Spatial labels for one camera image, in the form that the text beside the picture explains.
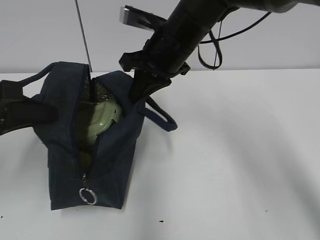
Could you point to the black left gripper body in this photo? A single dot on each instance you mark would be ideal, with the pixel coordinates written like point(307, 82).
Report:
point(10, 92)

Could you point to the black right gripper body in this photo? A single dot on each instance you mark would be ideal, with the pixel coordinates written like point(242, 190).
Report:
point(155, 59)

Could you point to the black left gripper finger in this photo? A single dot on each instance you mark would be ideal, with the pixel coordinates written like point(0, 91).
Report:
point(28, 113)

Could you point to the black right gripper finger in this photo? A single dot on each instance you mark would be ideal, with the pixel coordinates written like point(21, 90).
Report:
point(146, 83)

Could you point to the green lid food container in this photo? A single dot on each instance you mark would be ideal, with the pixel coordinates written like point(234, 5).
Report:
point(105, 114)

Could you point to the dark blue zip bag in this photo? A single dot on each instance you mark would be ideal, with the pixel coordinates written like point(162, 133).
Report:
point(104, 183)

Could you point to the yellow lemon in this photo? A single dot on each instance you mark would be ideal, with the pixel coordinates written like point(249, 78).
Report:
point(86, 160)

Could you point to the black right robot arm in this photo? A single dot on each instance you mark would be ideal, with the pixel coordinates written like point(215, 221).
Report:
point(174, 39)

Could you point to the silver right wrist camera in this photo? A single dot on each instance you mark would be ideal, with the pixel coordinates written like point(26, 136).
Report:
point(137, 18)

